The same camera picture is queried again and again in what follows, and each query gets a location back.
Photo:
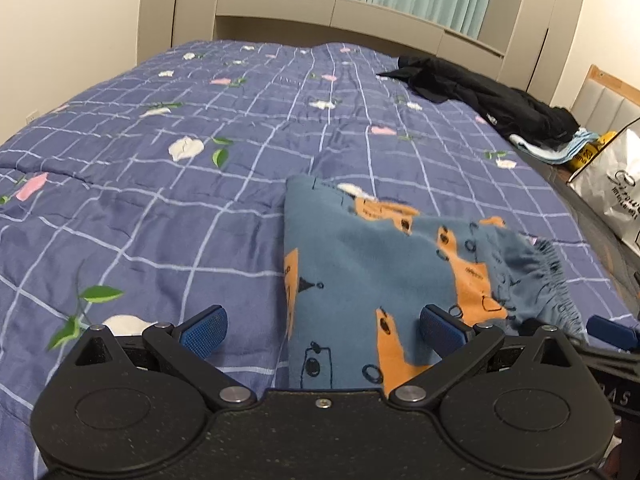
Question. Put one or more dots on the black jacket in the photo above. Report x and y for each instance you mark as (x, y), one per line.
(480, 95)

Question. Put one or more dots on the beige window cabinet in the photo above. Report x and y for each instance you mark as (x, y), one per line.
(350, 15)

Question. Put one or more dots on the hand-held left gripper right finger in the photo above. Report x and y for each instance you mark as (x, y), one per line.
(440, 331)

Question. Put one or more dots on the white shopping bag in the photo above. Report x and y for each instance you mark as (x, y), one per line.
(615, 195)

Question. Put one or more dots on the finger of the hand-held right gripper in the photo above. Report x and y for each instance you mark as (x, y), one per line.
(612, 332)
(615, 385)

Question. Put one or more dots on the white wall outlet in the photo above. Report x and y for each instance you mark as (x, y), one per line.
(30, 118)

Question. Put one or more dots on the light blue cloth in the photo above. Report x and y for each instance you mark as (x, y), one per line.
(555, 152)

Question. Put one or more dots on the padded grey headboard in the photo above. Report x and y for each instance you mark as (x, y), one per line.
(607, 102)

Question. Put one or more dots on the blue printed pants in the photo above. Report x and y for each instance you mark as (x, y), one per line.
(360, 270)

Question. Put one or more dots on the grey bed sheet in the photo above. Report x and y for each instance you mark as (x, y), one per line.
(590, 225)

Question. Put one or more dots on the purple plaid floral blanket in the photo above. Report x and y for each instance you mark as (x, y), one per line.
(175, 210)

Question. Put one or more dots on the yellow bag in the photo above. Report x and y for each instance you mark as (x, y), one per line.
(587, 154)

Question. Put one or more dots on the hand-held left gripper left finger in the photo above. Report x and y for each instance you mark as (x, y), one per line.
(205, 331)

